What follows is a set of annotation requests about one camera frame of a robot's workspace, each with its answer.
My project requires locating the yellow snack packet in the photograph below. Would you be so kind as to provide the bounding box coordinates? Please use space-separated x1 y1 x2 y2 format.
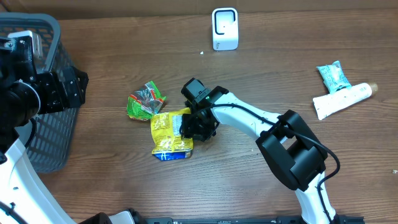
150 108 193 161

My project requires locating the green snack packet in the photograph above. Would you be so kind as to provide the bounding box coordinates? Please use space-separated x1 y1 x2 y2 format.
126 81 167 121

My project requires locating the white tube gold cap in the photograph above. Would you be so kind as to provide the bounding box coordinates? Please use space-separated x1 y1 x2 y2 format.
313 83 378 120

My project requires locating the teal tissue packet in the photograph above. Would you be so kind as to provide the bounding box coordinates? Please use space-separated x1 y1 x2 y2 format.
317 60 351 94

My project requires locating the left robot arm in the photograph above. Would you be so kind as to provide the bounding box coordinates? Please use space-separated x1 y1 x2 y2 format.
1 35 88 223

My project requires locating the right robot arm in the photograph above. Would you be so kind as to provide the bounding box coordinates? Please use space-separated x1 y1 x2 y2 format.
180 78 336 223

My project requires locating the white barcode scanner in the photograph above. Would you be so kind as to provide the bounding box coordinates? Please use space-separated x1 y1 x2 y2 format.
211 7 239 51

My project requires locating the grey plastic mesh basket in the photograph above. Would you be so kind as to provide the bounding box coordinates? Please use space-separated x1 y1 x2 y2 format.
1 12 79 173

